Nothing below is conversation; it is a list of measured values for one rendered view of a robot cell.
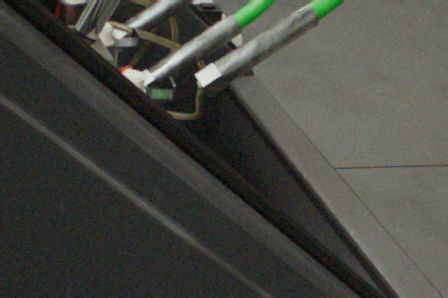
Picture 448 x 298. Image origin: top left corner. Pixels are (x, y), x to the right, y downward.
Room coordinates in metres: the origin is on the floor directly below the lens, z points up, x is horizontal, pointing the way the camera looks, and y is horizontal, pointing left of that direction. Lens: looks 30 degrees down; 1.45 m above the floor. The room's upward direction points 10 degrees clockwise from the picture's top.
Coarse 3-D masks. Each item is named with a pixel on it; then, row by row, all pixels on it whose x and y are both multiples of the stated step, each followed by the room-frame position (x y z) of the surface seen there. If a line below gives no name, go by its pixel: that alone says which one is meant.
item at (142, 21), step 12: (168, 0) 0.79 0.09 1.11; (180, 0) 0.79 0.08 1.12; (192, 0) 0.79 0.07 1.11; (144, 12) 0.78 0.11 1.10; (156, 12) 0.78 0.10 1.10; (168, 12) 0.78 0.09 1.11; (132, 24) 0.77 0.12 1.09; (144, 24) 0.77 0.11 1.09; (156, 24) 0.78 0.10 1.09; (120, 36) 0.76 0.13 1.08
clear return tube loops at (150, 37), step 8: (128, 0) 0.81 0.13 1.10; (136, 0) 0.82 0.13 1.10; (144, 0) 0.82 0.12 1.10; (152, 0) 0.90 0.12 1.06; (112, 24) 0.72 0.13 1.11; (120, 24) 0.73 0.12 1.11; (176, 24) 0.84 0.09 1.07; (128, 32) 0.73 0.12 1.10; (144, 32) 0.74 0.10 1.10; (152, 32) 0.90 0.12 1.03; (176, 32) 0.84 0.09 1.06; (152, 40) 0.74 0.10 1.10; (160, 40) 0.75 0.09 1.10; (168, 40) 0.75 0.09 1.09; (176, 40) 0.84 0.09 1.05; (144, 48) 0.91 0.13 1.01; (176, 48) 0.75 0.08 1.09; (136, 56) 0.90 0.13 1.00; (128, 64) 0.89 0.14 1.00; (200, 64) 0.76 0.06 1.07; (200, 96) 0.77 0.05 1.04; (200, 104) 0.77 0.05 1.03; (168, 112) 0.78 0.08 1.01; (176, 112) 0.78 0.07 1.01; (200, 112) 0.77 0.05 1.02
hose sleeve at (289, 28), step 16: (288, 16) 0.66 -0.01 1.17; (304, 16) 0.66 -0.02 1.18; (272, 32) 0.65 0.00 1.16; (288, 32) 0.65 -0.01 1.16; (304, 32) 0.66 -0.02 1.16; (240, 48) 0.64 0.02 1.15; (256, 48) 0.64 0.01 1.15; (272, 48) 0.64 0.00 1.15; (224, 64) 0.63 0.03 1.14; (240, 64) 0.63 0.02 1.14; (256, 64) 0.64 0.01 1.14; (224, 80) 0.63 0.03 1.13
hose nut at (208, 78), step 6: (210, 66) 0.63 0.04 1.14; (198, 72) 0.63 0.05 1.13; (204, 72) 0.63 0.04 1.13; (210, 72) 0.63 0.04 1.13; (216, 72) 0.63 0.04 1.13; (198, 78) 0.63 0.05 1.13; (204, 78) 0.63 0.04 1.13; (210, 78) 0.63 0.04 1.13; (216, 78) 0.63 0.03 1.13; (222, 78) 0.63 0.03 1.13; (198, 84) 0.63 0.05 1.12; (204, 84) 0.62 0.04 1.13; (210, 84) 0.62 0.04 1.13; (216, 84) 0.63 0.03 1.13; (222, 84) 0.63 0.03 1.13; (204, 90) 0.63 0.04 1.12; (210, 90) 0.62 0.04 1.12; (216, 90) 0.63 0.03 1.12; (210, 96) 0.62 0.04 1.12
